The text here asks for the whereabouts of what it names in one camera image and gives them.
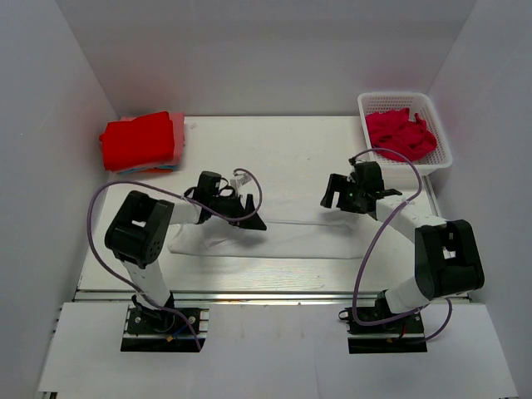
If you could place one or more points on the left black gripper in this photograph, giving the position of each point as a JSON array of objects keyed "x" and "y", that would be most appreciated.
[{"x": 238, "y": 209}]

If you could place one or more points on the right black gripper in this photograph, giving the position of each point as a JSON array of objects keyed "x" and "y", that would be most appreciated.
[{"x": 336, "y": 184}]

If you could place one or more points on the white t shirt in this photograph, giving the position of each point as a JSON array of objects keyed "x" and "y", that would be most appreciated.
[{"x": 291, "y": 234}]

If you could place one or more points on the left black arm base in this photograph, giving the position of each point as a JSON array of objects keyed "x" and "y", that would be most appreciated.
[{"x": 146, "y": 321}]

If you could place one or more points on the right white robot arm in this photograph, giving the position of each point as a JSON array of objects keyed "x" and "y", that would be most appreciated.
[{"x": 446, "y": 257}]

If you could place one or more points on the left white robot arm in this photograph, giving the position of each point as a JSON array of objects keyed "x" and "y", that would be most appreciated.
[{"x": 137, "y": 232}]

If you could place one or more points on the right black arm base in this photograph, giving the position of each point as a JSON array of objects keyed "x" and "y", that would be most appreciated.
[{"x": 410, "y": 324}]

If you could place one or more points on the white plastic basket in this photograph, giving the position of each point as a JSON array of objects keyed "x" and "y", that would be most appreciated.
[{"x": 419, "y": 103}]

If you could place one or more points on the crumpled magenta t shirt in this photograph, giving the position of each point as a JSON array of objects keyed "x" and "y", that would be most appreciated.
[{"x": 399, "y": 135}]

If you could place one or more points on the folded blue t shirt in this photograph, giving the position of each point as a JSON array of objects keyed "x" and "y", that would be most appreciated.
[{"x": 159, "y": 169}]

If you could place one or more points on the folded red t shirt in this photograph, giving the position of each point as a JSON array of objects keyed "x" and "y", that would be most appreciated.
[{"x": 116, "y": 146}]

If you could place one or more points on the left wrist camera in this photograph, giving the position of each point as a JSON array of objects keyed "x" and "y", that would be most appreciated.
[{"x": 238, "y": 181}]

